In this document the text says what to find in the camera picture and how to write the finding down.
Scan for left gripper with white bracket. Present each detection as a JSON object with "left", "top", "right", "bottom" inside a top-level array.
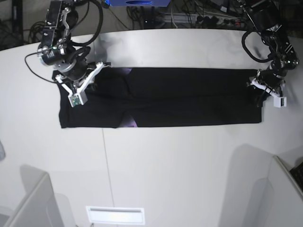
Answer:
[{"left": 247, "top": 60, "right": 287, "bottom": 107}]

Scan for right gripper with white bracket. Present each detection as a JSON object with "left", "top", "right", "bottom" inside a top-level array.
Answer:
[{"left": 37, "top": 46, "right": 111, "bottom": 107}]

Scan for black T-shirt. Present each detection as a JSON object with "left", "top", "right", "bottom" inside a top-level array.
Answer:
[{"left": 59, "top": 68, "right": 262, "bottom": 128}]

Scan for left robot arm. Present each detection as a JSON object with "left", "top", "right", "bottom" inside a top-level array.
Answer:
[{"left": 239, "top": 0, "right": 299, "bottom": 108}]

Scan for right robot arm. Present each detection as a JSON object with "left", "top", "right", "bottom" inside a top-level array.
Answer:
[{"left": 37, "top": 0, "right": 110, "bottom": 107}]

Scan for blue box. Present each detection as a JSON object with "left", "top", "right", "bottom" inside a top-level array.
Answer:
[{"left": 104, "top": 0, "right": 170, "bottom": 7}]

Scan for black keyboard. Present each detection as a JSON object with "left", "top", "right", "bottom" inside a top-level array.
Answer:
[{"left": 290, "top": 163, "right": 303, "bottom": 189}]

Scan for white partition right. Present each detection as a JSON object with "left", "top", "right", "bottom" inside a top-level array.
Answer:
[{"left": 269, "top": 156, "right": 303, "bottom": 227}]

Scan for white partition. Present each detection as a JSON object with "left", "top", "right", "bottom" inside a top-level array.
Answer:
[
  {"left": 269, "top": 156, "right": 303, "bottom": 227},
  {"left": 4, "top": 172, "right": 64, "bottom": 227}
]

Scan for white partition left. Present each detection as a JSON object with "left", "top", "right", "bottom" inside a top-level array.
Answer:
[{"left": 4, "top": 172, "right": 64, "bottom": 227}]

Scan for white slotted tray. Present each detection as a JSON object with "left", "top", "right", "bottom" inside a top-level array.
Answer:
[{"left": 86, "top": 206, "right": 145, "bottom": 225}]

